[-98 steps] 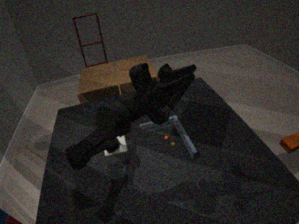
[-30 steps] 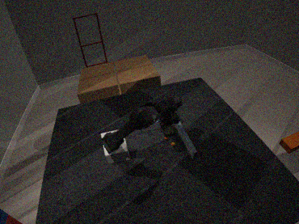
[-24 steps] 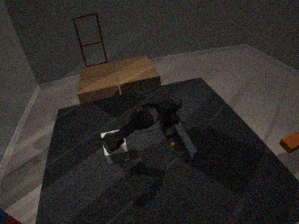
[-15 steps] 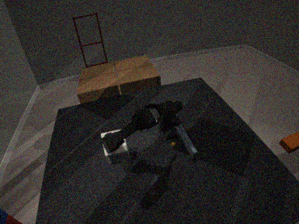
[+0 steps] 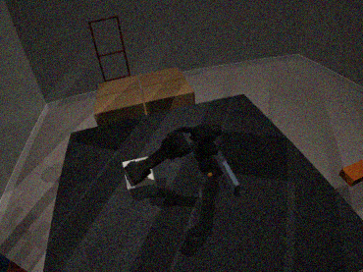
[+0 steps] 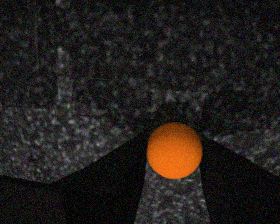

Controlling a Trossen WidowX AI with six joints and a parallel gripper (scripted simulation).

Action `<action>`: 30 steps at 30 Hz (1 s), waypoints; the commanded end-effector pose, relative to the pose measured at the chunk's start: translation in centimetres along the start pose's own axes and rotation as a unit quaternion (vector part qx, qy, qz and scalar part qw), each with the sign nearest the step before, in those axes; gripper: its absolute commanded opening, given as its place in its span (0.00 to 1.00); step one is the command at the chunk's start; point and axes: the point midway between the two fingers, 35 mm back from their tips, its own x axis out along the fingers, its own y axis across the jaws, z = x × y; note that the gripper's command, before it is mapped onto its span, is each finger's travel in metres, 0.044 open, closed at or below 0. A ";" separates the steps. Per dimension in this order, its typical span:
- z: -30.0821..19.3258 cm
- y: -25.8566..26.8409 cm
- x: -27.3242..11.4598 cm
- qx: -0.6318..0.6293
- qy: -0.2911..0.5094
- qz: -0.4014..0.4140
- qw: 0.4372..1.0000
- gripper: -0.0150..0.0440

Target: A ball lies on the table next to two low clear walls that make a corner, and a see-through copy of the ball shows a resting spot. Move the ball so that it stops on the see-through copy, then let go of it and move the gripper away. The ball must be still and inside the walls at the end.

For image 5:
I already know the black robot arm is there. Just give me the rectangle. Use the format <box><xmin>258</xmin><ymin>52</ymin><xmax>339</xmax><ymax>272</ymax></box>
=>
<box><xmin>122</xmin><ymin>124</ymin><xmax>222</xmax><ymax>187</ymax></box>

